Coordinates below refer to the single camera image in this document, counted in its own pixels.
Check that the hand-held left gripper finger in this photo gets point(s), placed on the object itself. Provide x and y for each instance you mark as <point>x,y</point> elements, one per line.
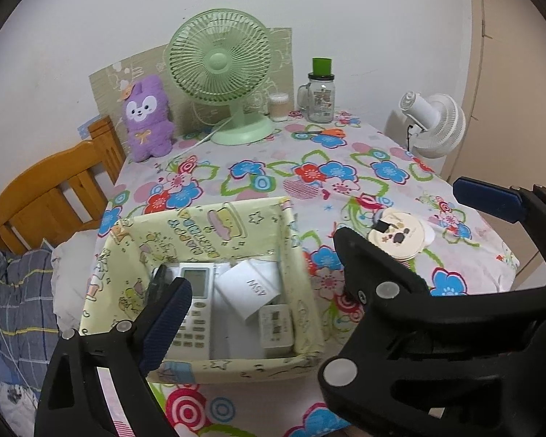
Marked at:
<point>166,323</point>

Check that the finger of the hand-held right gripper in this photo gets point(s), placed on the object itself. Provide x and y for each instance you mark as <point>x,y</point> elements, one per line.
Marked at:
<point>487,198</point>
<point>437,318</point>

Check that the small black object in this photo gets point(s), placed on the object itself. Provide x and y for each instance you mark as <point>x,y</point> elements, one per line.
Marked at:
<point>157,284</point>

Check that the white remote control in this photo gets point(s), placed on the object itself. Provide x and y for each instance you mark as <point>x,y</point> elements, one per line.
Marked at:
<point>195,291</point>

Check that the yellow patterned storage box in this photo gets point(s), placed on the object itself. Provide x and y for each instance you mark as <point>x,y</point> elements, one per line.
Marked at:
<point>227,368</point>

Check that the round cartoon cup lid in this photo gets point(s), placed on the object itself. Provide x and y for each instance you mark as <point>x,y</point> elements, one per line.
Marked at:
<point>400,236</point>

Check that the small white cardboard box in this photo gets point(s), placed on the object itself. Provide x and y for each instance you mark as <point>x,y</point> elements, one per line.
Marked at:
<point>250,286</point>

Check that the white charger adapter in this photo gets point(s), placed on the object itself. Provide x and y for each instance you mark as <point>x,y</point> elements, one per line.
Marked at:
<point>275,327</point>

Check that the white standing fan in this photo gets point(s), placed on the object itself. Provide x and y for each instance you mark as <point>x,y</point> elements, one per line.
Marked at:
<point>441,123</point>

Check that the white pillow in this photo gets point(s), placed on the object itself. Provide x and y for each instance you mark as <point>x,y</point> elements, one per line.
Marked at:
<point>73,273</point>

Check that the beige door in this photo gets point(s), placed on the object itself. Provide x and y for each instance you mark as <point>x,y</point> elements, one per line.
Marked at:
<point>518,77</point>

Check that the blue plaid blanket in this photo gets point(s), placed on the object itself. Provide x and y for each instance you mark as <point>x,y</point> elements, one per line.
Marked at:
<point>18,300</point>

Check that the white printed cloth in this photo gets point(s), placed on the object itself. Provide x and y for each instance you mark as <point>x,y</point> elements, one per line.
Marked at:
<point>18,400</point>

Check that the wooden bed headboard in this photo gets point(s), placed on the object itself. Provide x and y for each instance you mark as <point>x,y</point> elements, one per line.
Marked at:
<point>45,182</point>

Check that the floral tablecloth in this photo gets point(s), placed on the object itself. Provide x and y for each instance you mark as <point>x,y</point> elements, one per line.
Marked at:
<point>300,182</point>

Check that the glass mug jar green lid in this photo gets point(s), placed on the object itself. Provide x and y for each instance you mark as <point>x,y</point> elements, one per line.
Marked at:
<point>321,100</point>

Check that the purple plush toy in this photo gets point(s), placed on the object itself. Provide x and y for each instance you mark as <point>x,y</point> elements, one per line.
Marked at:
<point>145,114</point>

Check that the cotton swab jar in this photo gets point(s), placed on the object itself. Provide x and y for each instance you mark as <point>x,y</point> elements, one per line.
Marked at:
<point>278,109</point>

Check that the beige patterned backing board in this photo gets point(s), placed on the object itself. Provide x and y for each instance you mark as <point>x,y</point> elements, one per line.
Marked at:
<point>109,82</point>

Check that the green desk fan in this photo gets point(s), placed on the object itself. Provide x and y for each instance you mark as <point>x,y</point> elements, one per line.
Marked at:
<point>218,61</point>

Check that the blue paper on wall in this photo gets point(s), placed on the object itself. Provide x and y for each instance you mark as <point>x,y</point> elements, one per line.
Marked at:
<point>87,128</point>

